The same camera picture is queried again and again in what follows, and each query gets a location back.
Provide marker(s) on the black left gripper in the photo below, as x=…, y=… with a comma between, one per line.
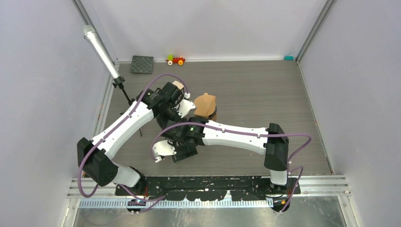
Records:
x=174, y=107

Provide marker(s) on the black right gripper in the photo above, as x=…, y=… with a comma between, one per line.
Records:
x=182, y=155

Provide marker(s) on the coffee paper filter box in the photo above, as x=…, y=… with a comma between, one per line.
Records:
x=179, y=85

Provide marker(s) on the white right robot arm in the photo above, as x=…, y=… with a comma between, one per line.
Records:
x=269, y=142

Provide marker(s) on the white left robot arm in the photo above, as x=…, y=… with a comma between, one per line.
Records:
x=95, y=156

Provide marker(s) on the red toy brick car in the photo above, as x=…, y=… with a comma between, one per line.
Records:
x=174, y=60

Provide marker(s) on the dark grey studded plate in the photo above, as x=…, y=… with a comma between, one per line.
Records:
x=142, y=64

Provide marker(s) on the silver microphone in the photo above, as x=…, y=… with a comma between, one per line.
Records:
x=92, y=37

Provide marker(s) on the teal block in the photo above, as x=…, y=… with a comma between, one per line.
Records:
x=288, y=58

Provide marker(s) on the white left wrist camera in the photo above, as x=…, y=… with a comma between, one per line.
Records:
x=185, y=105

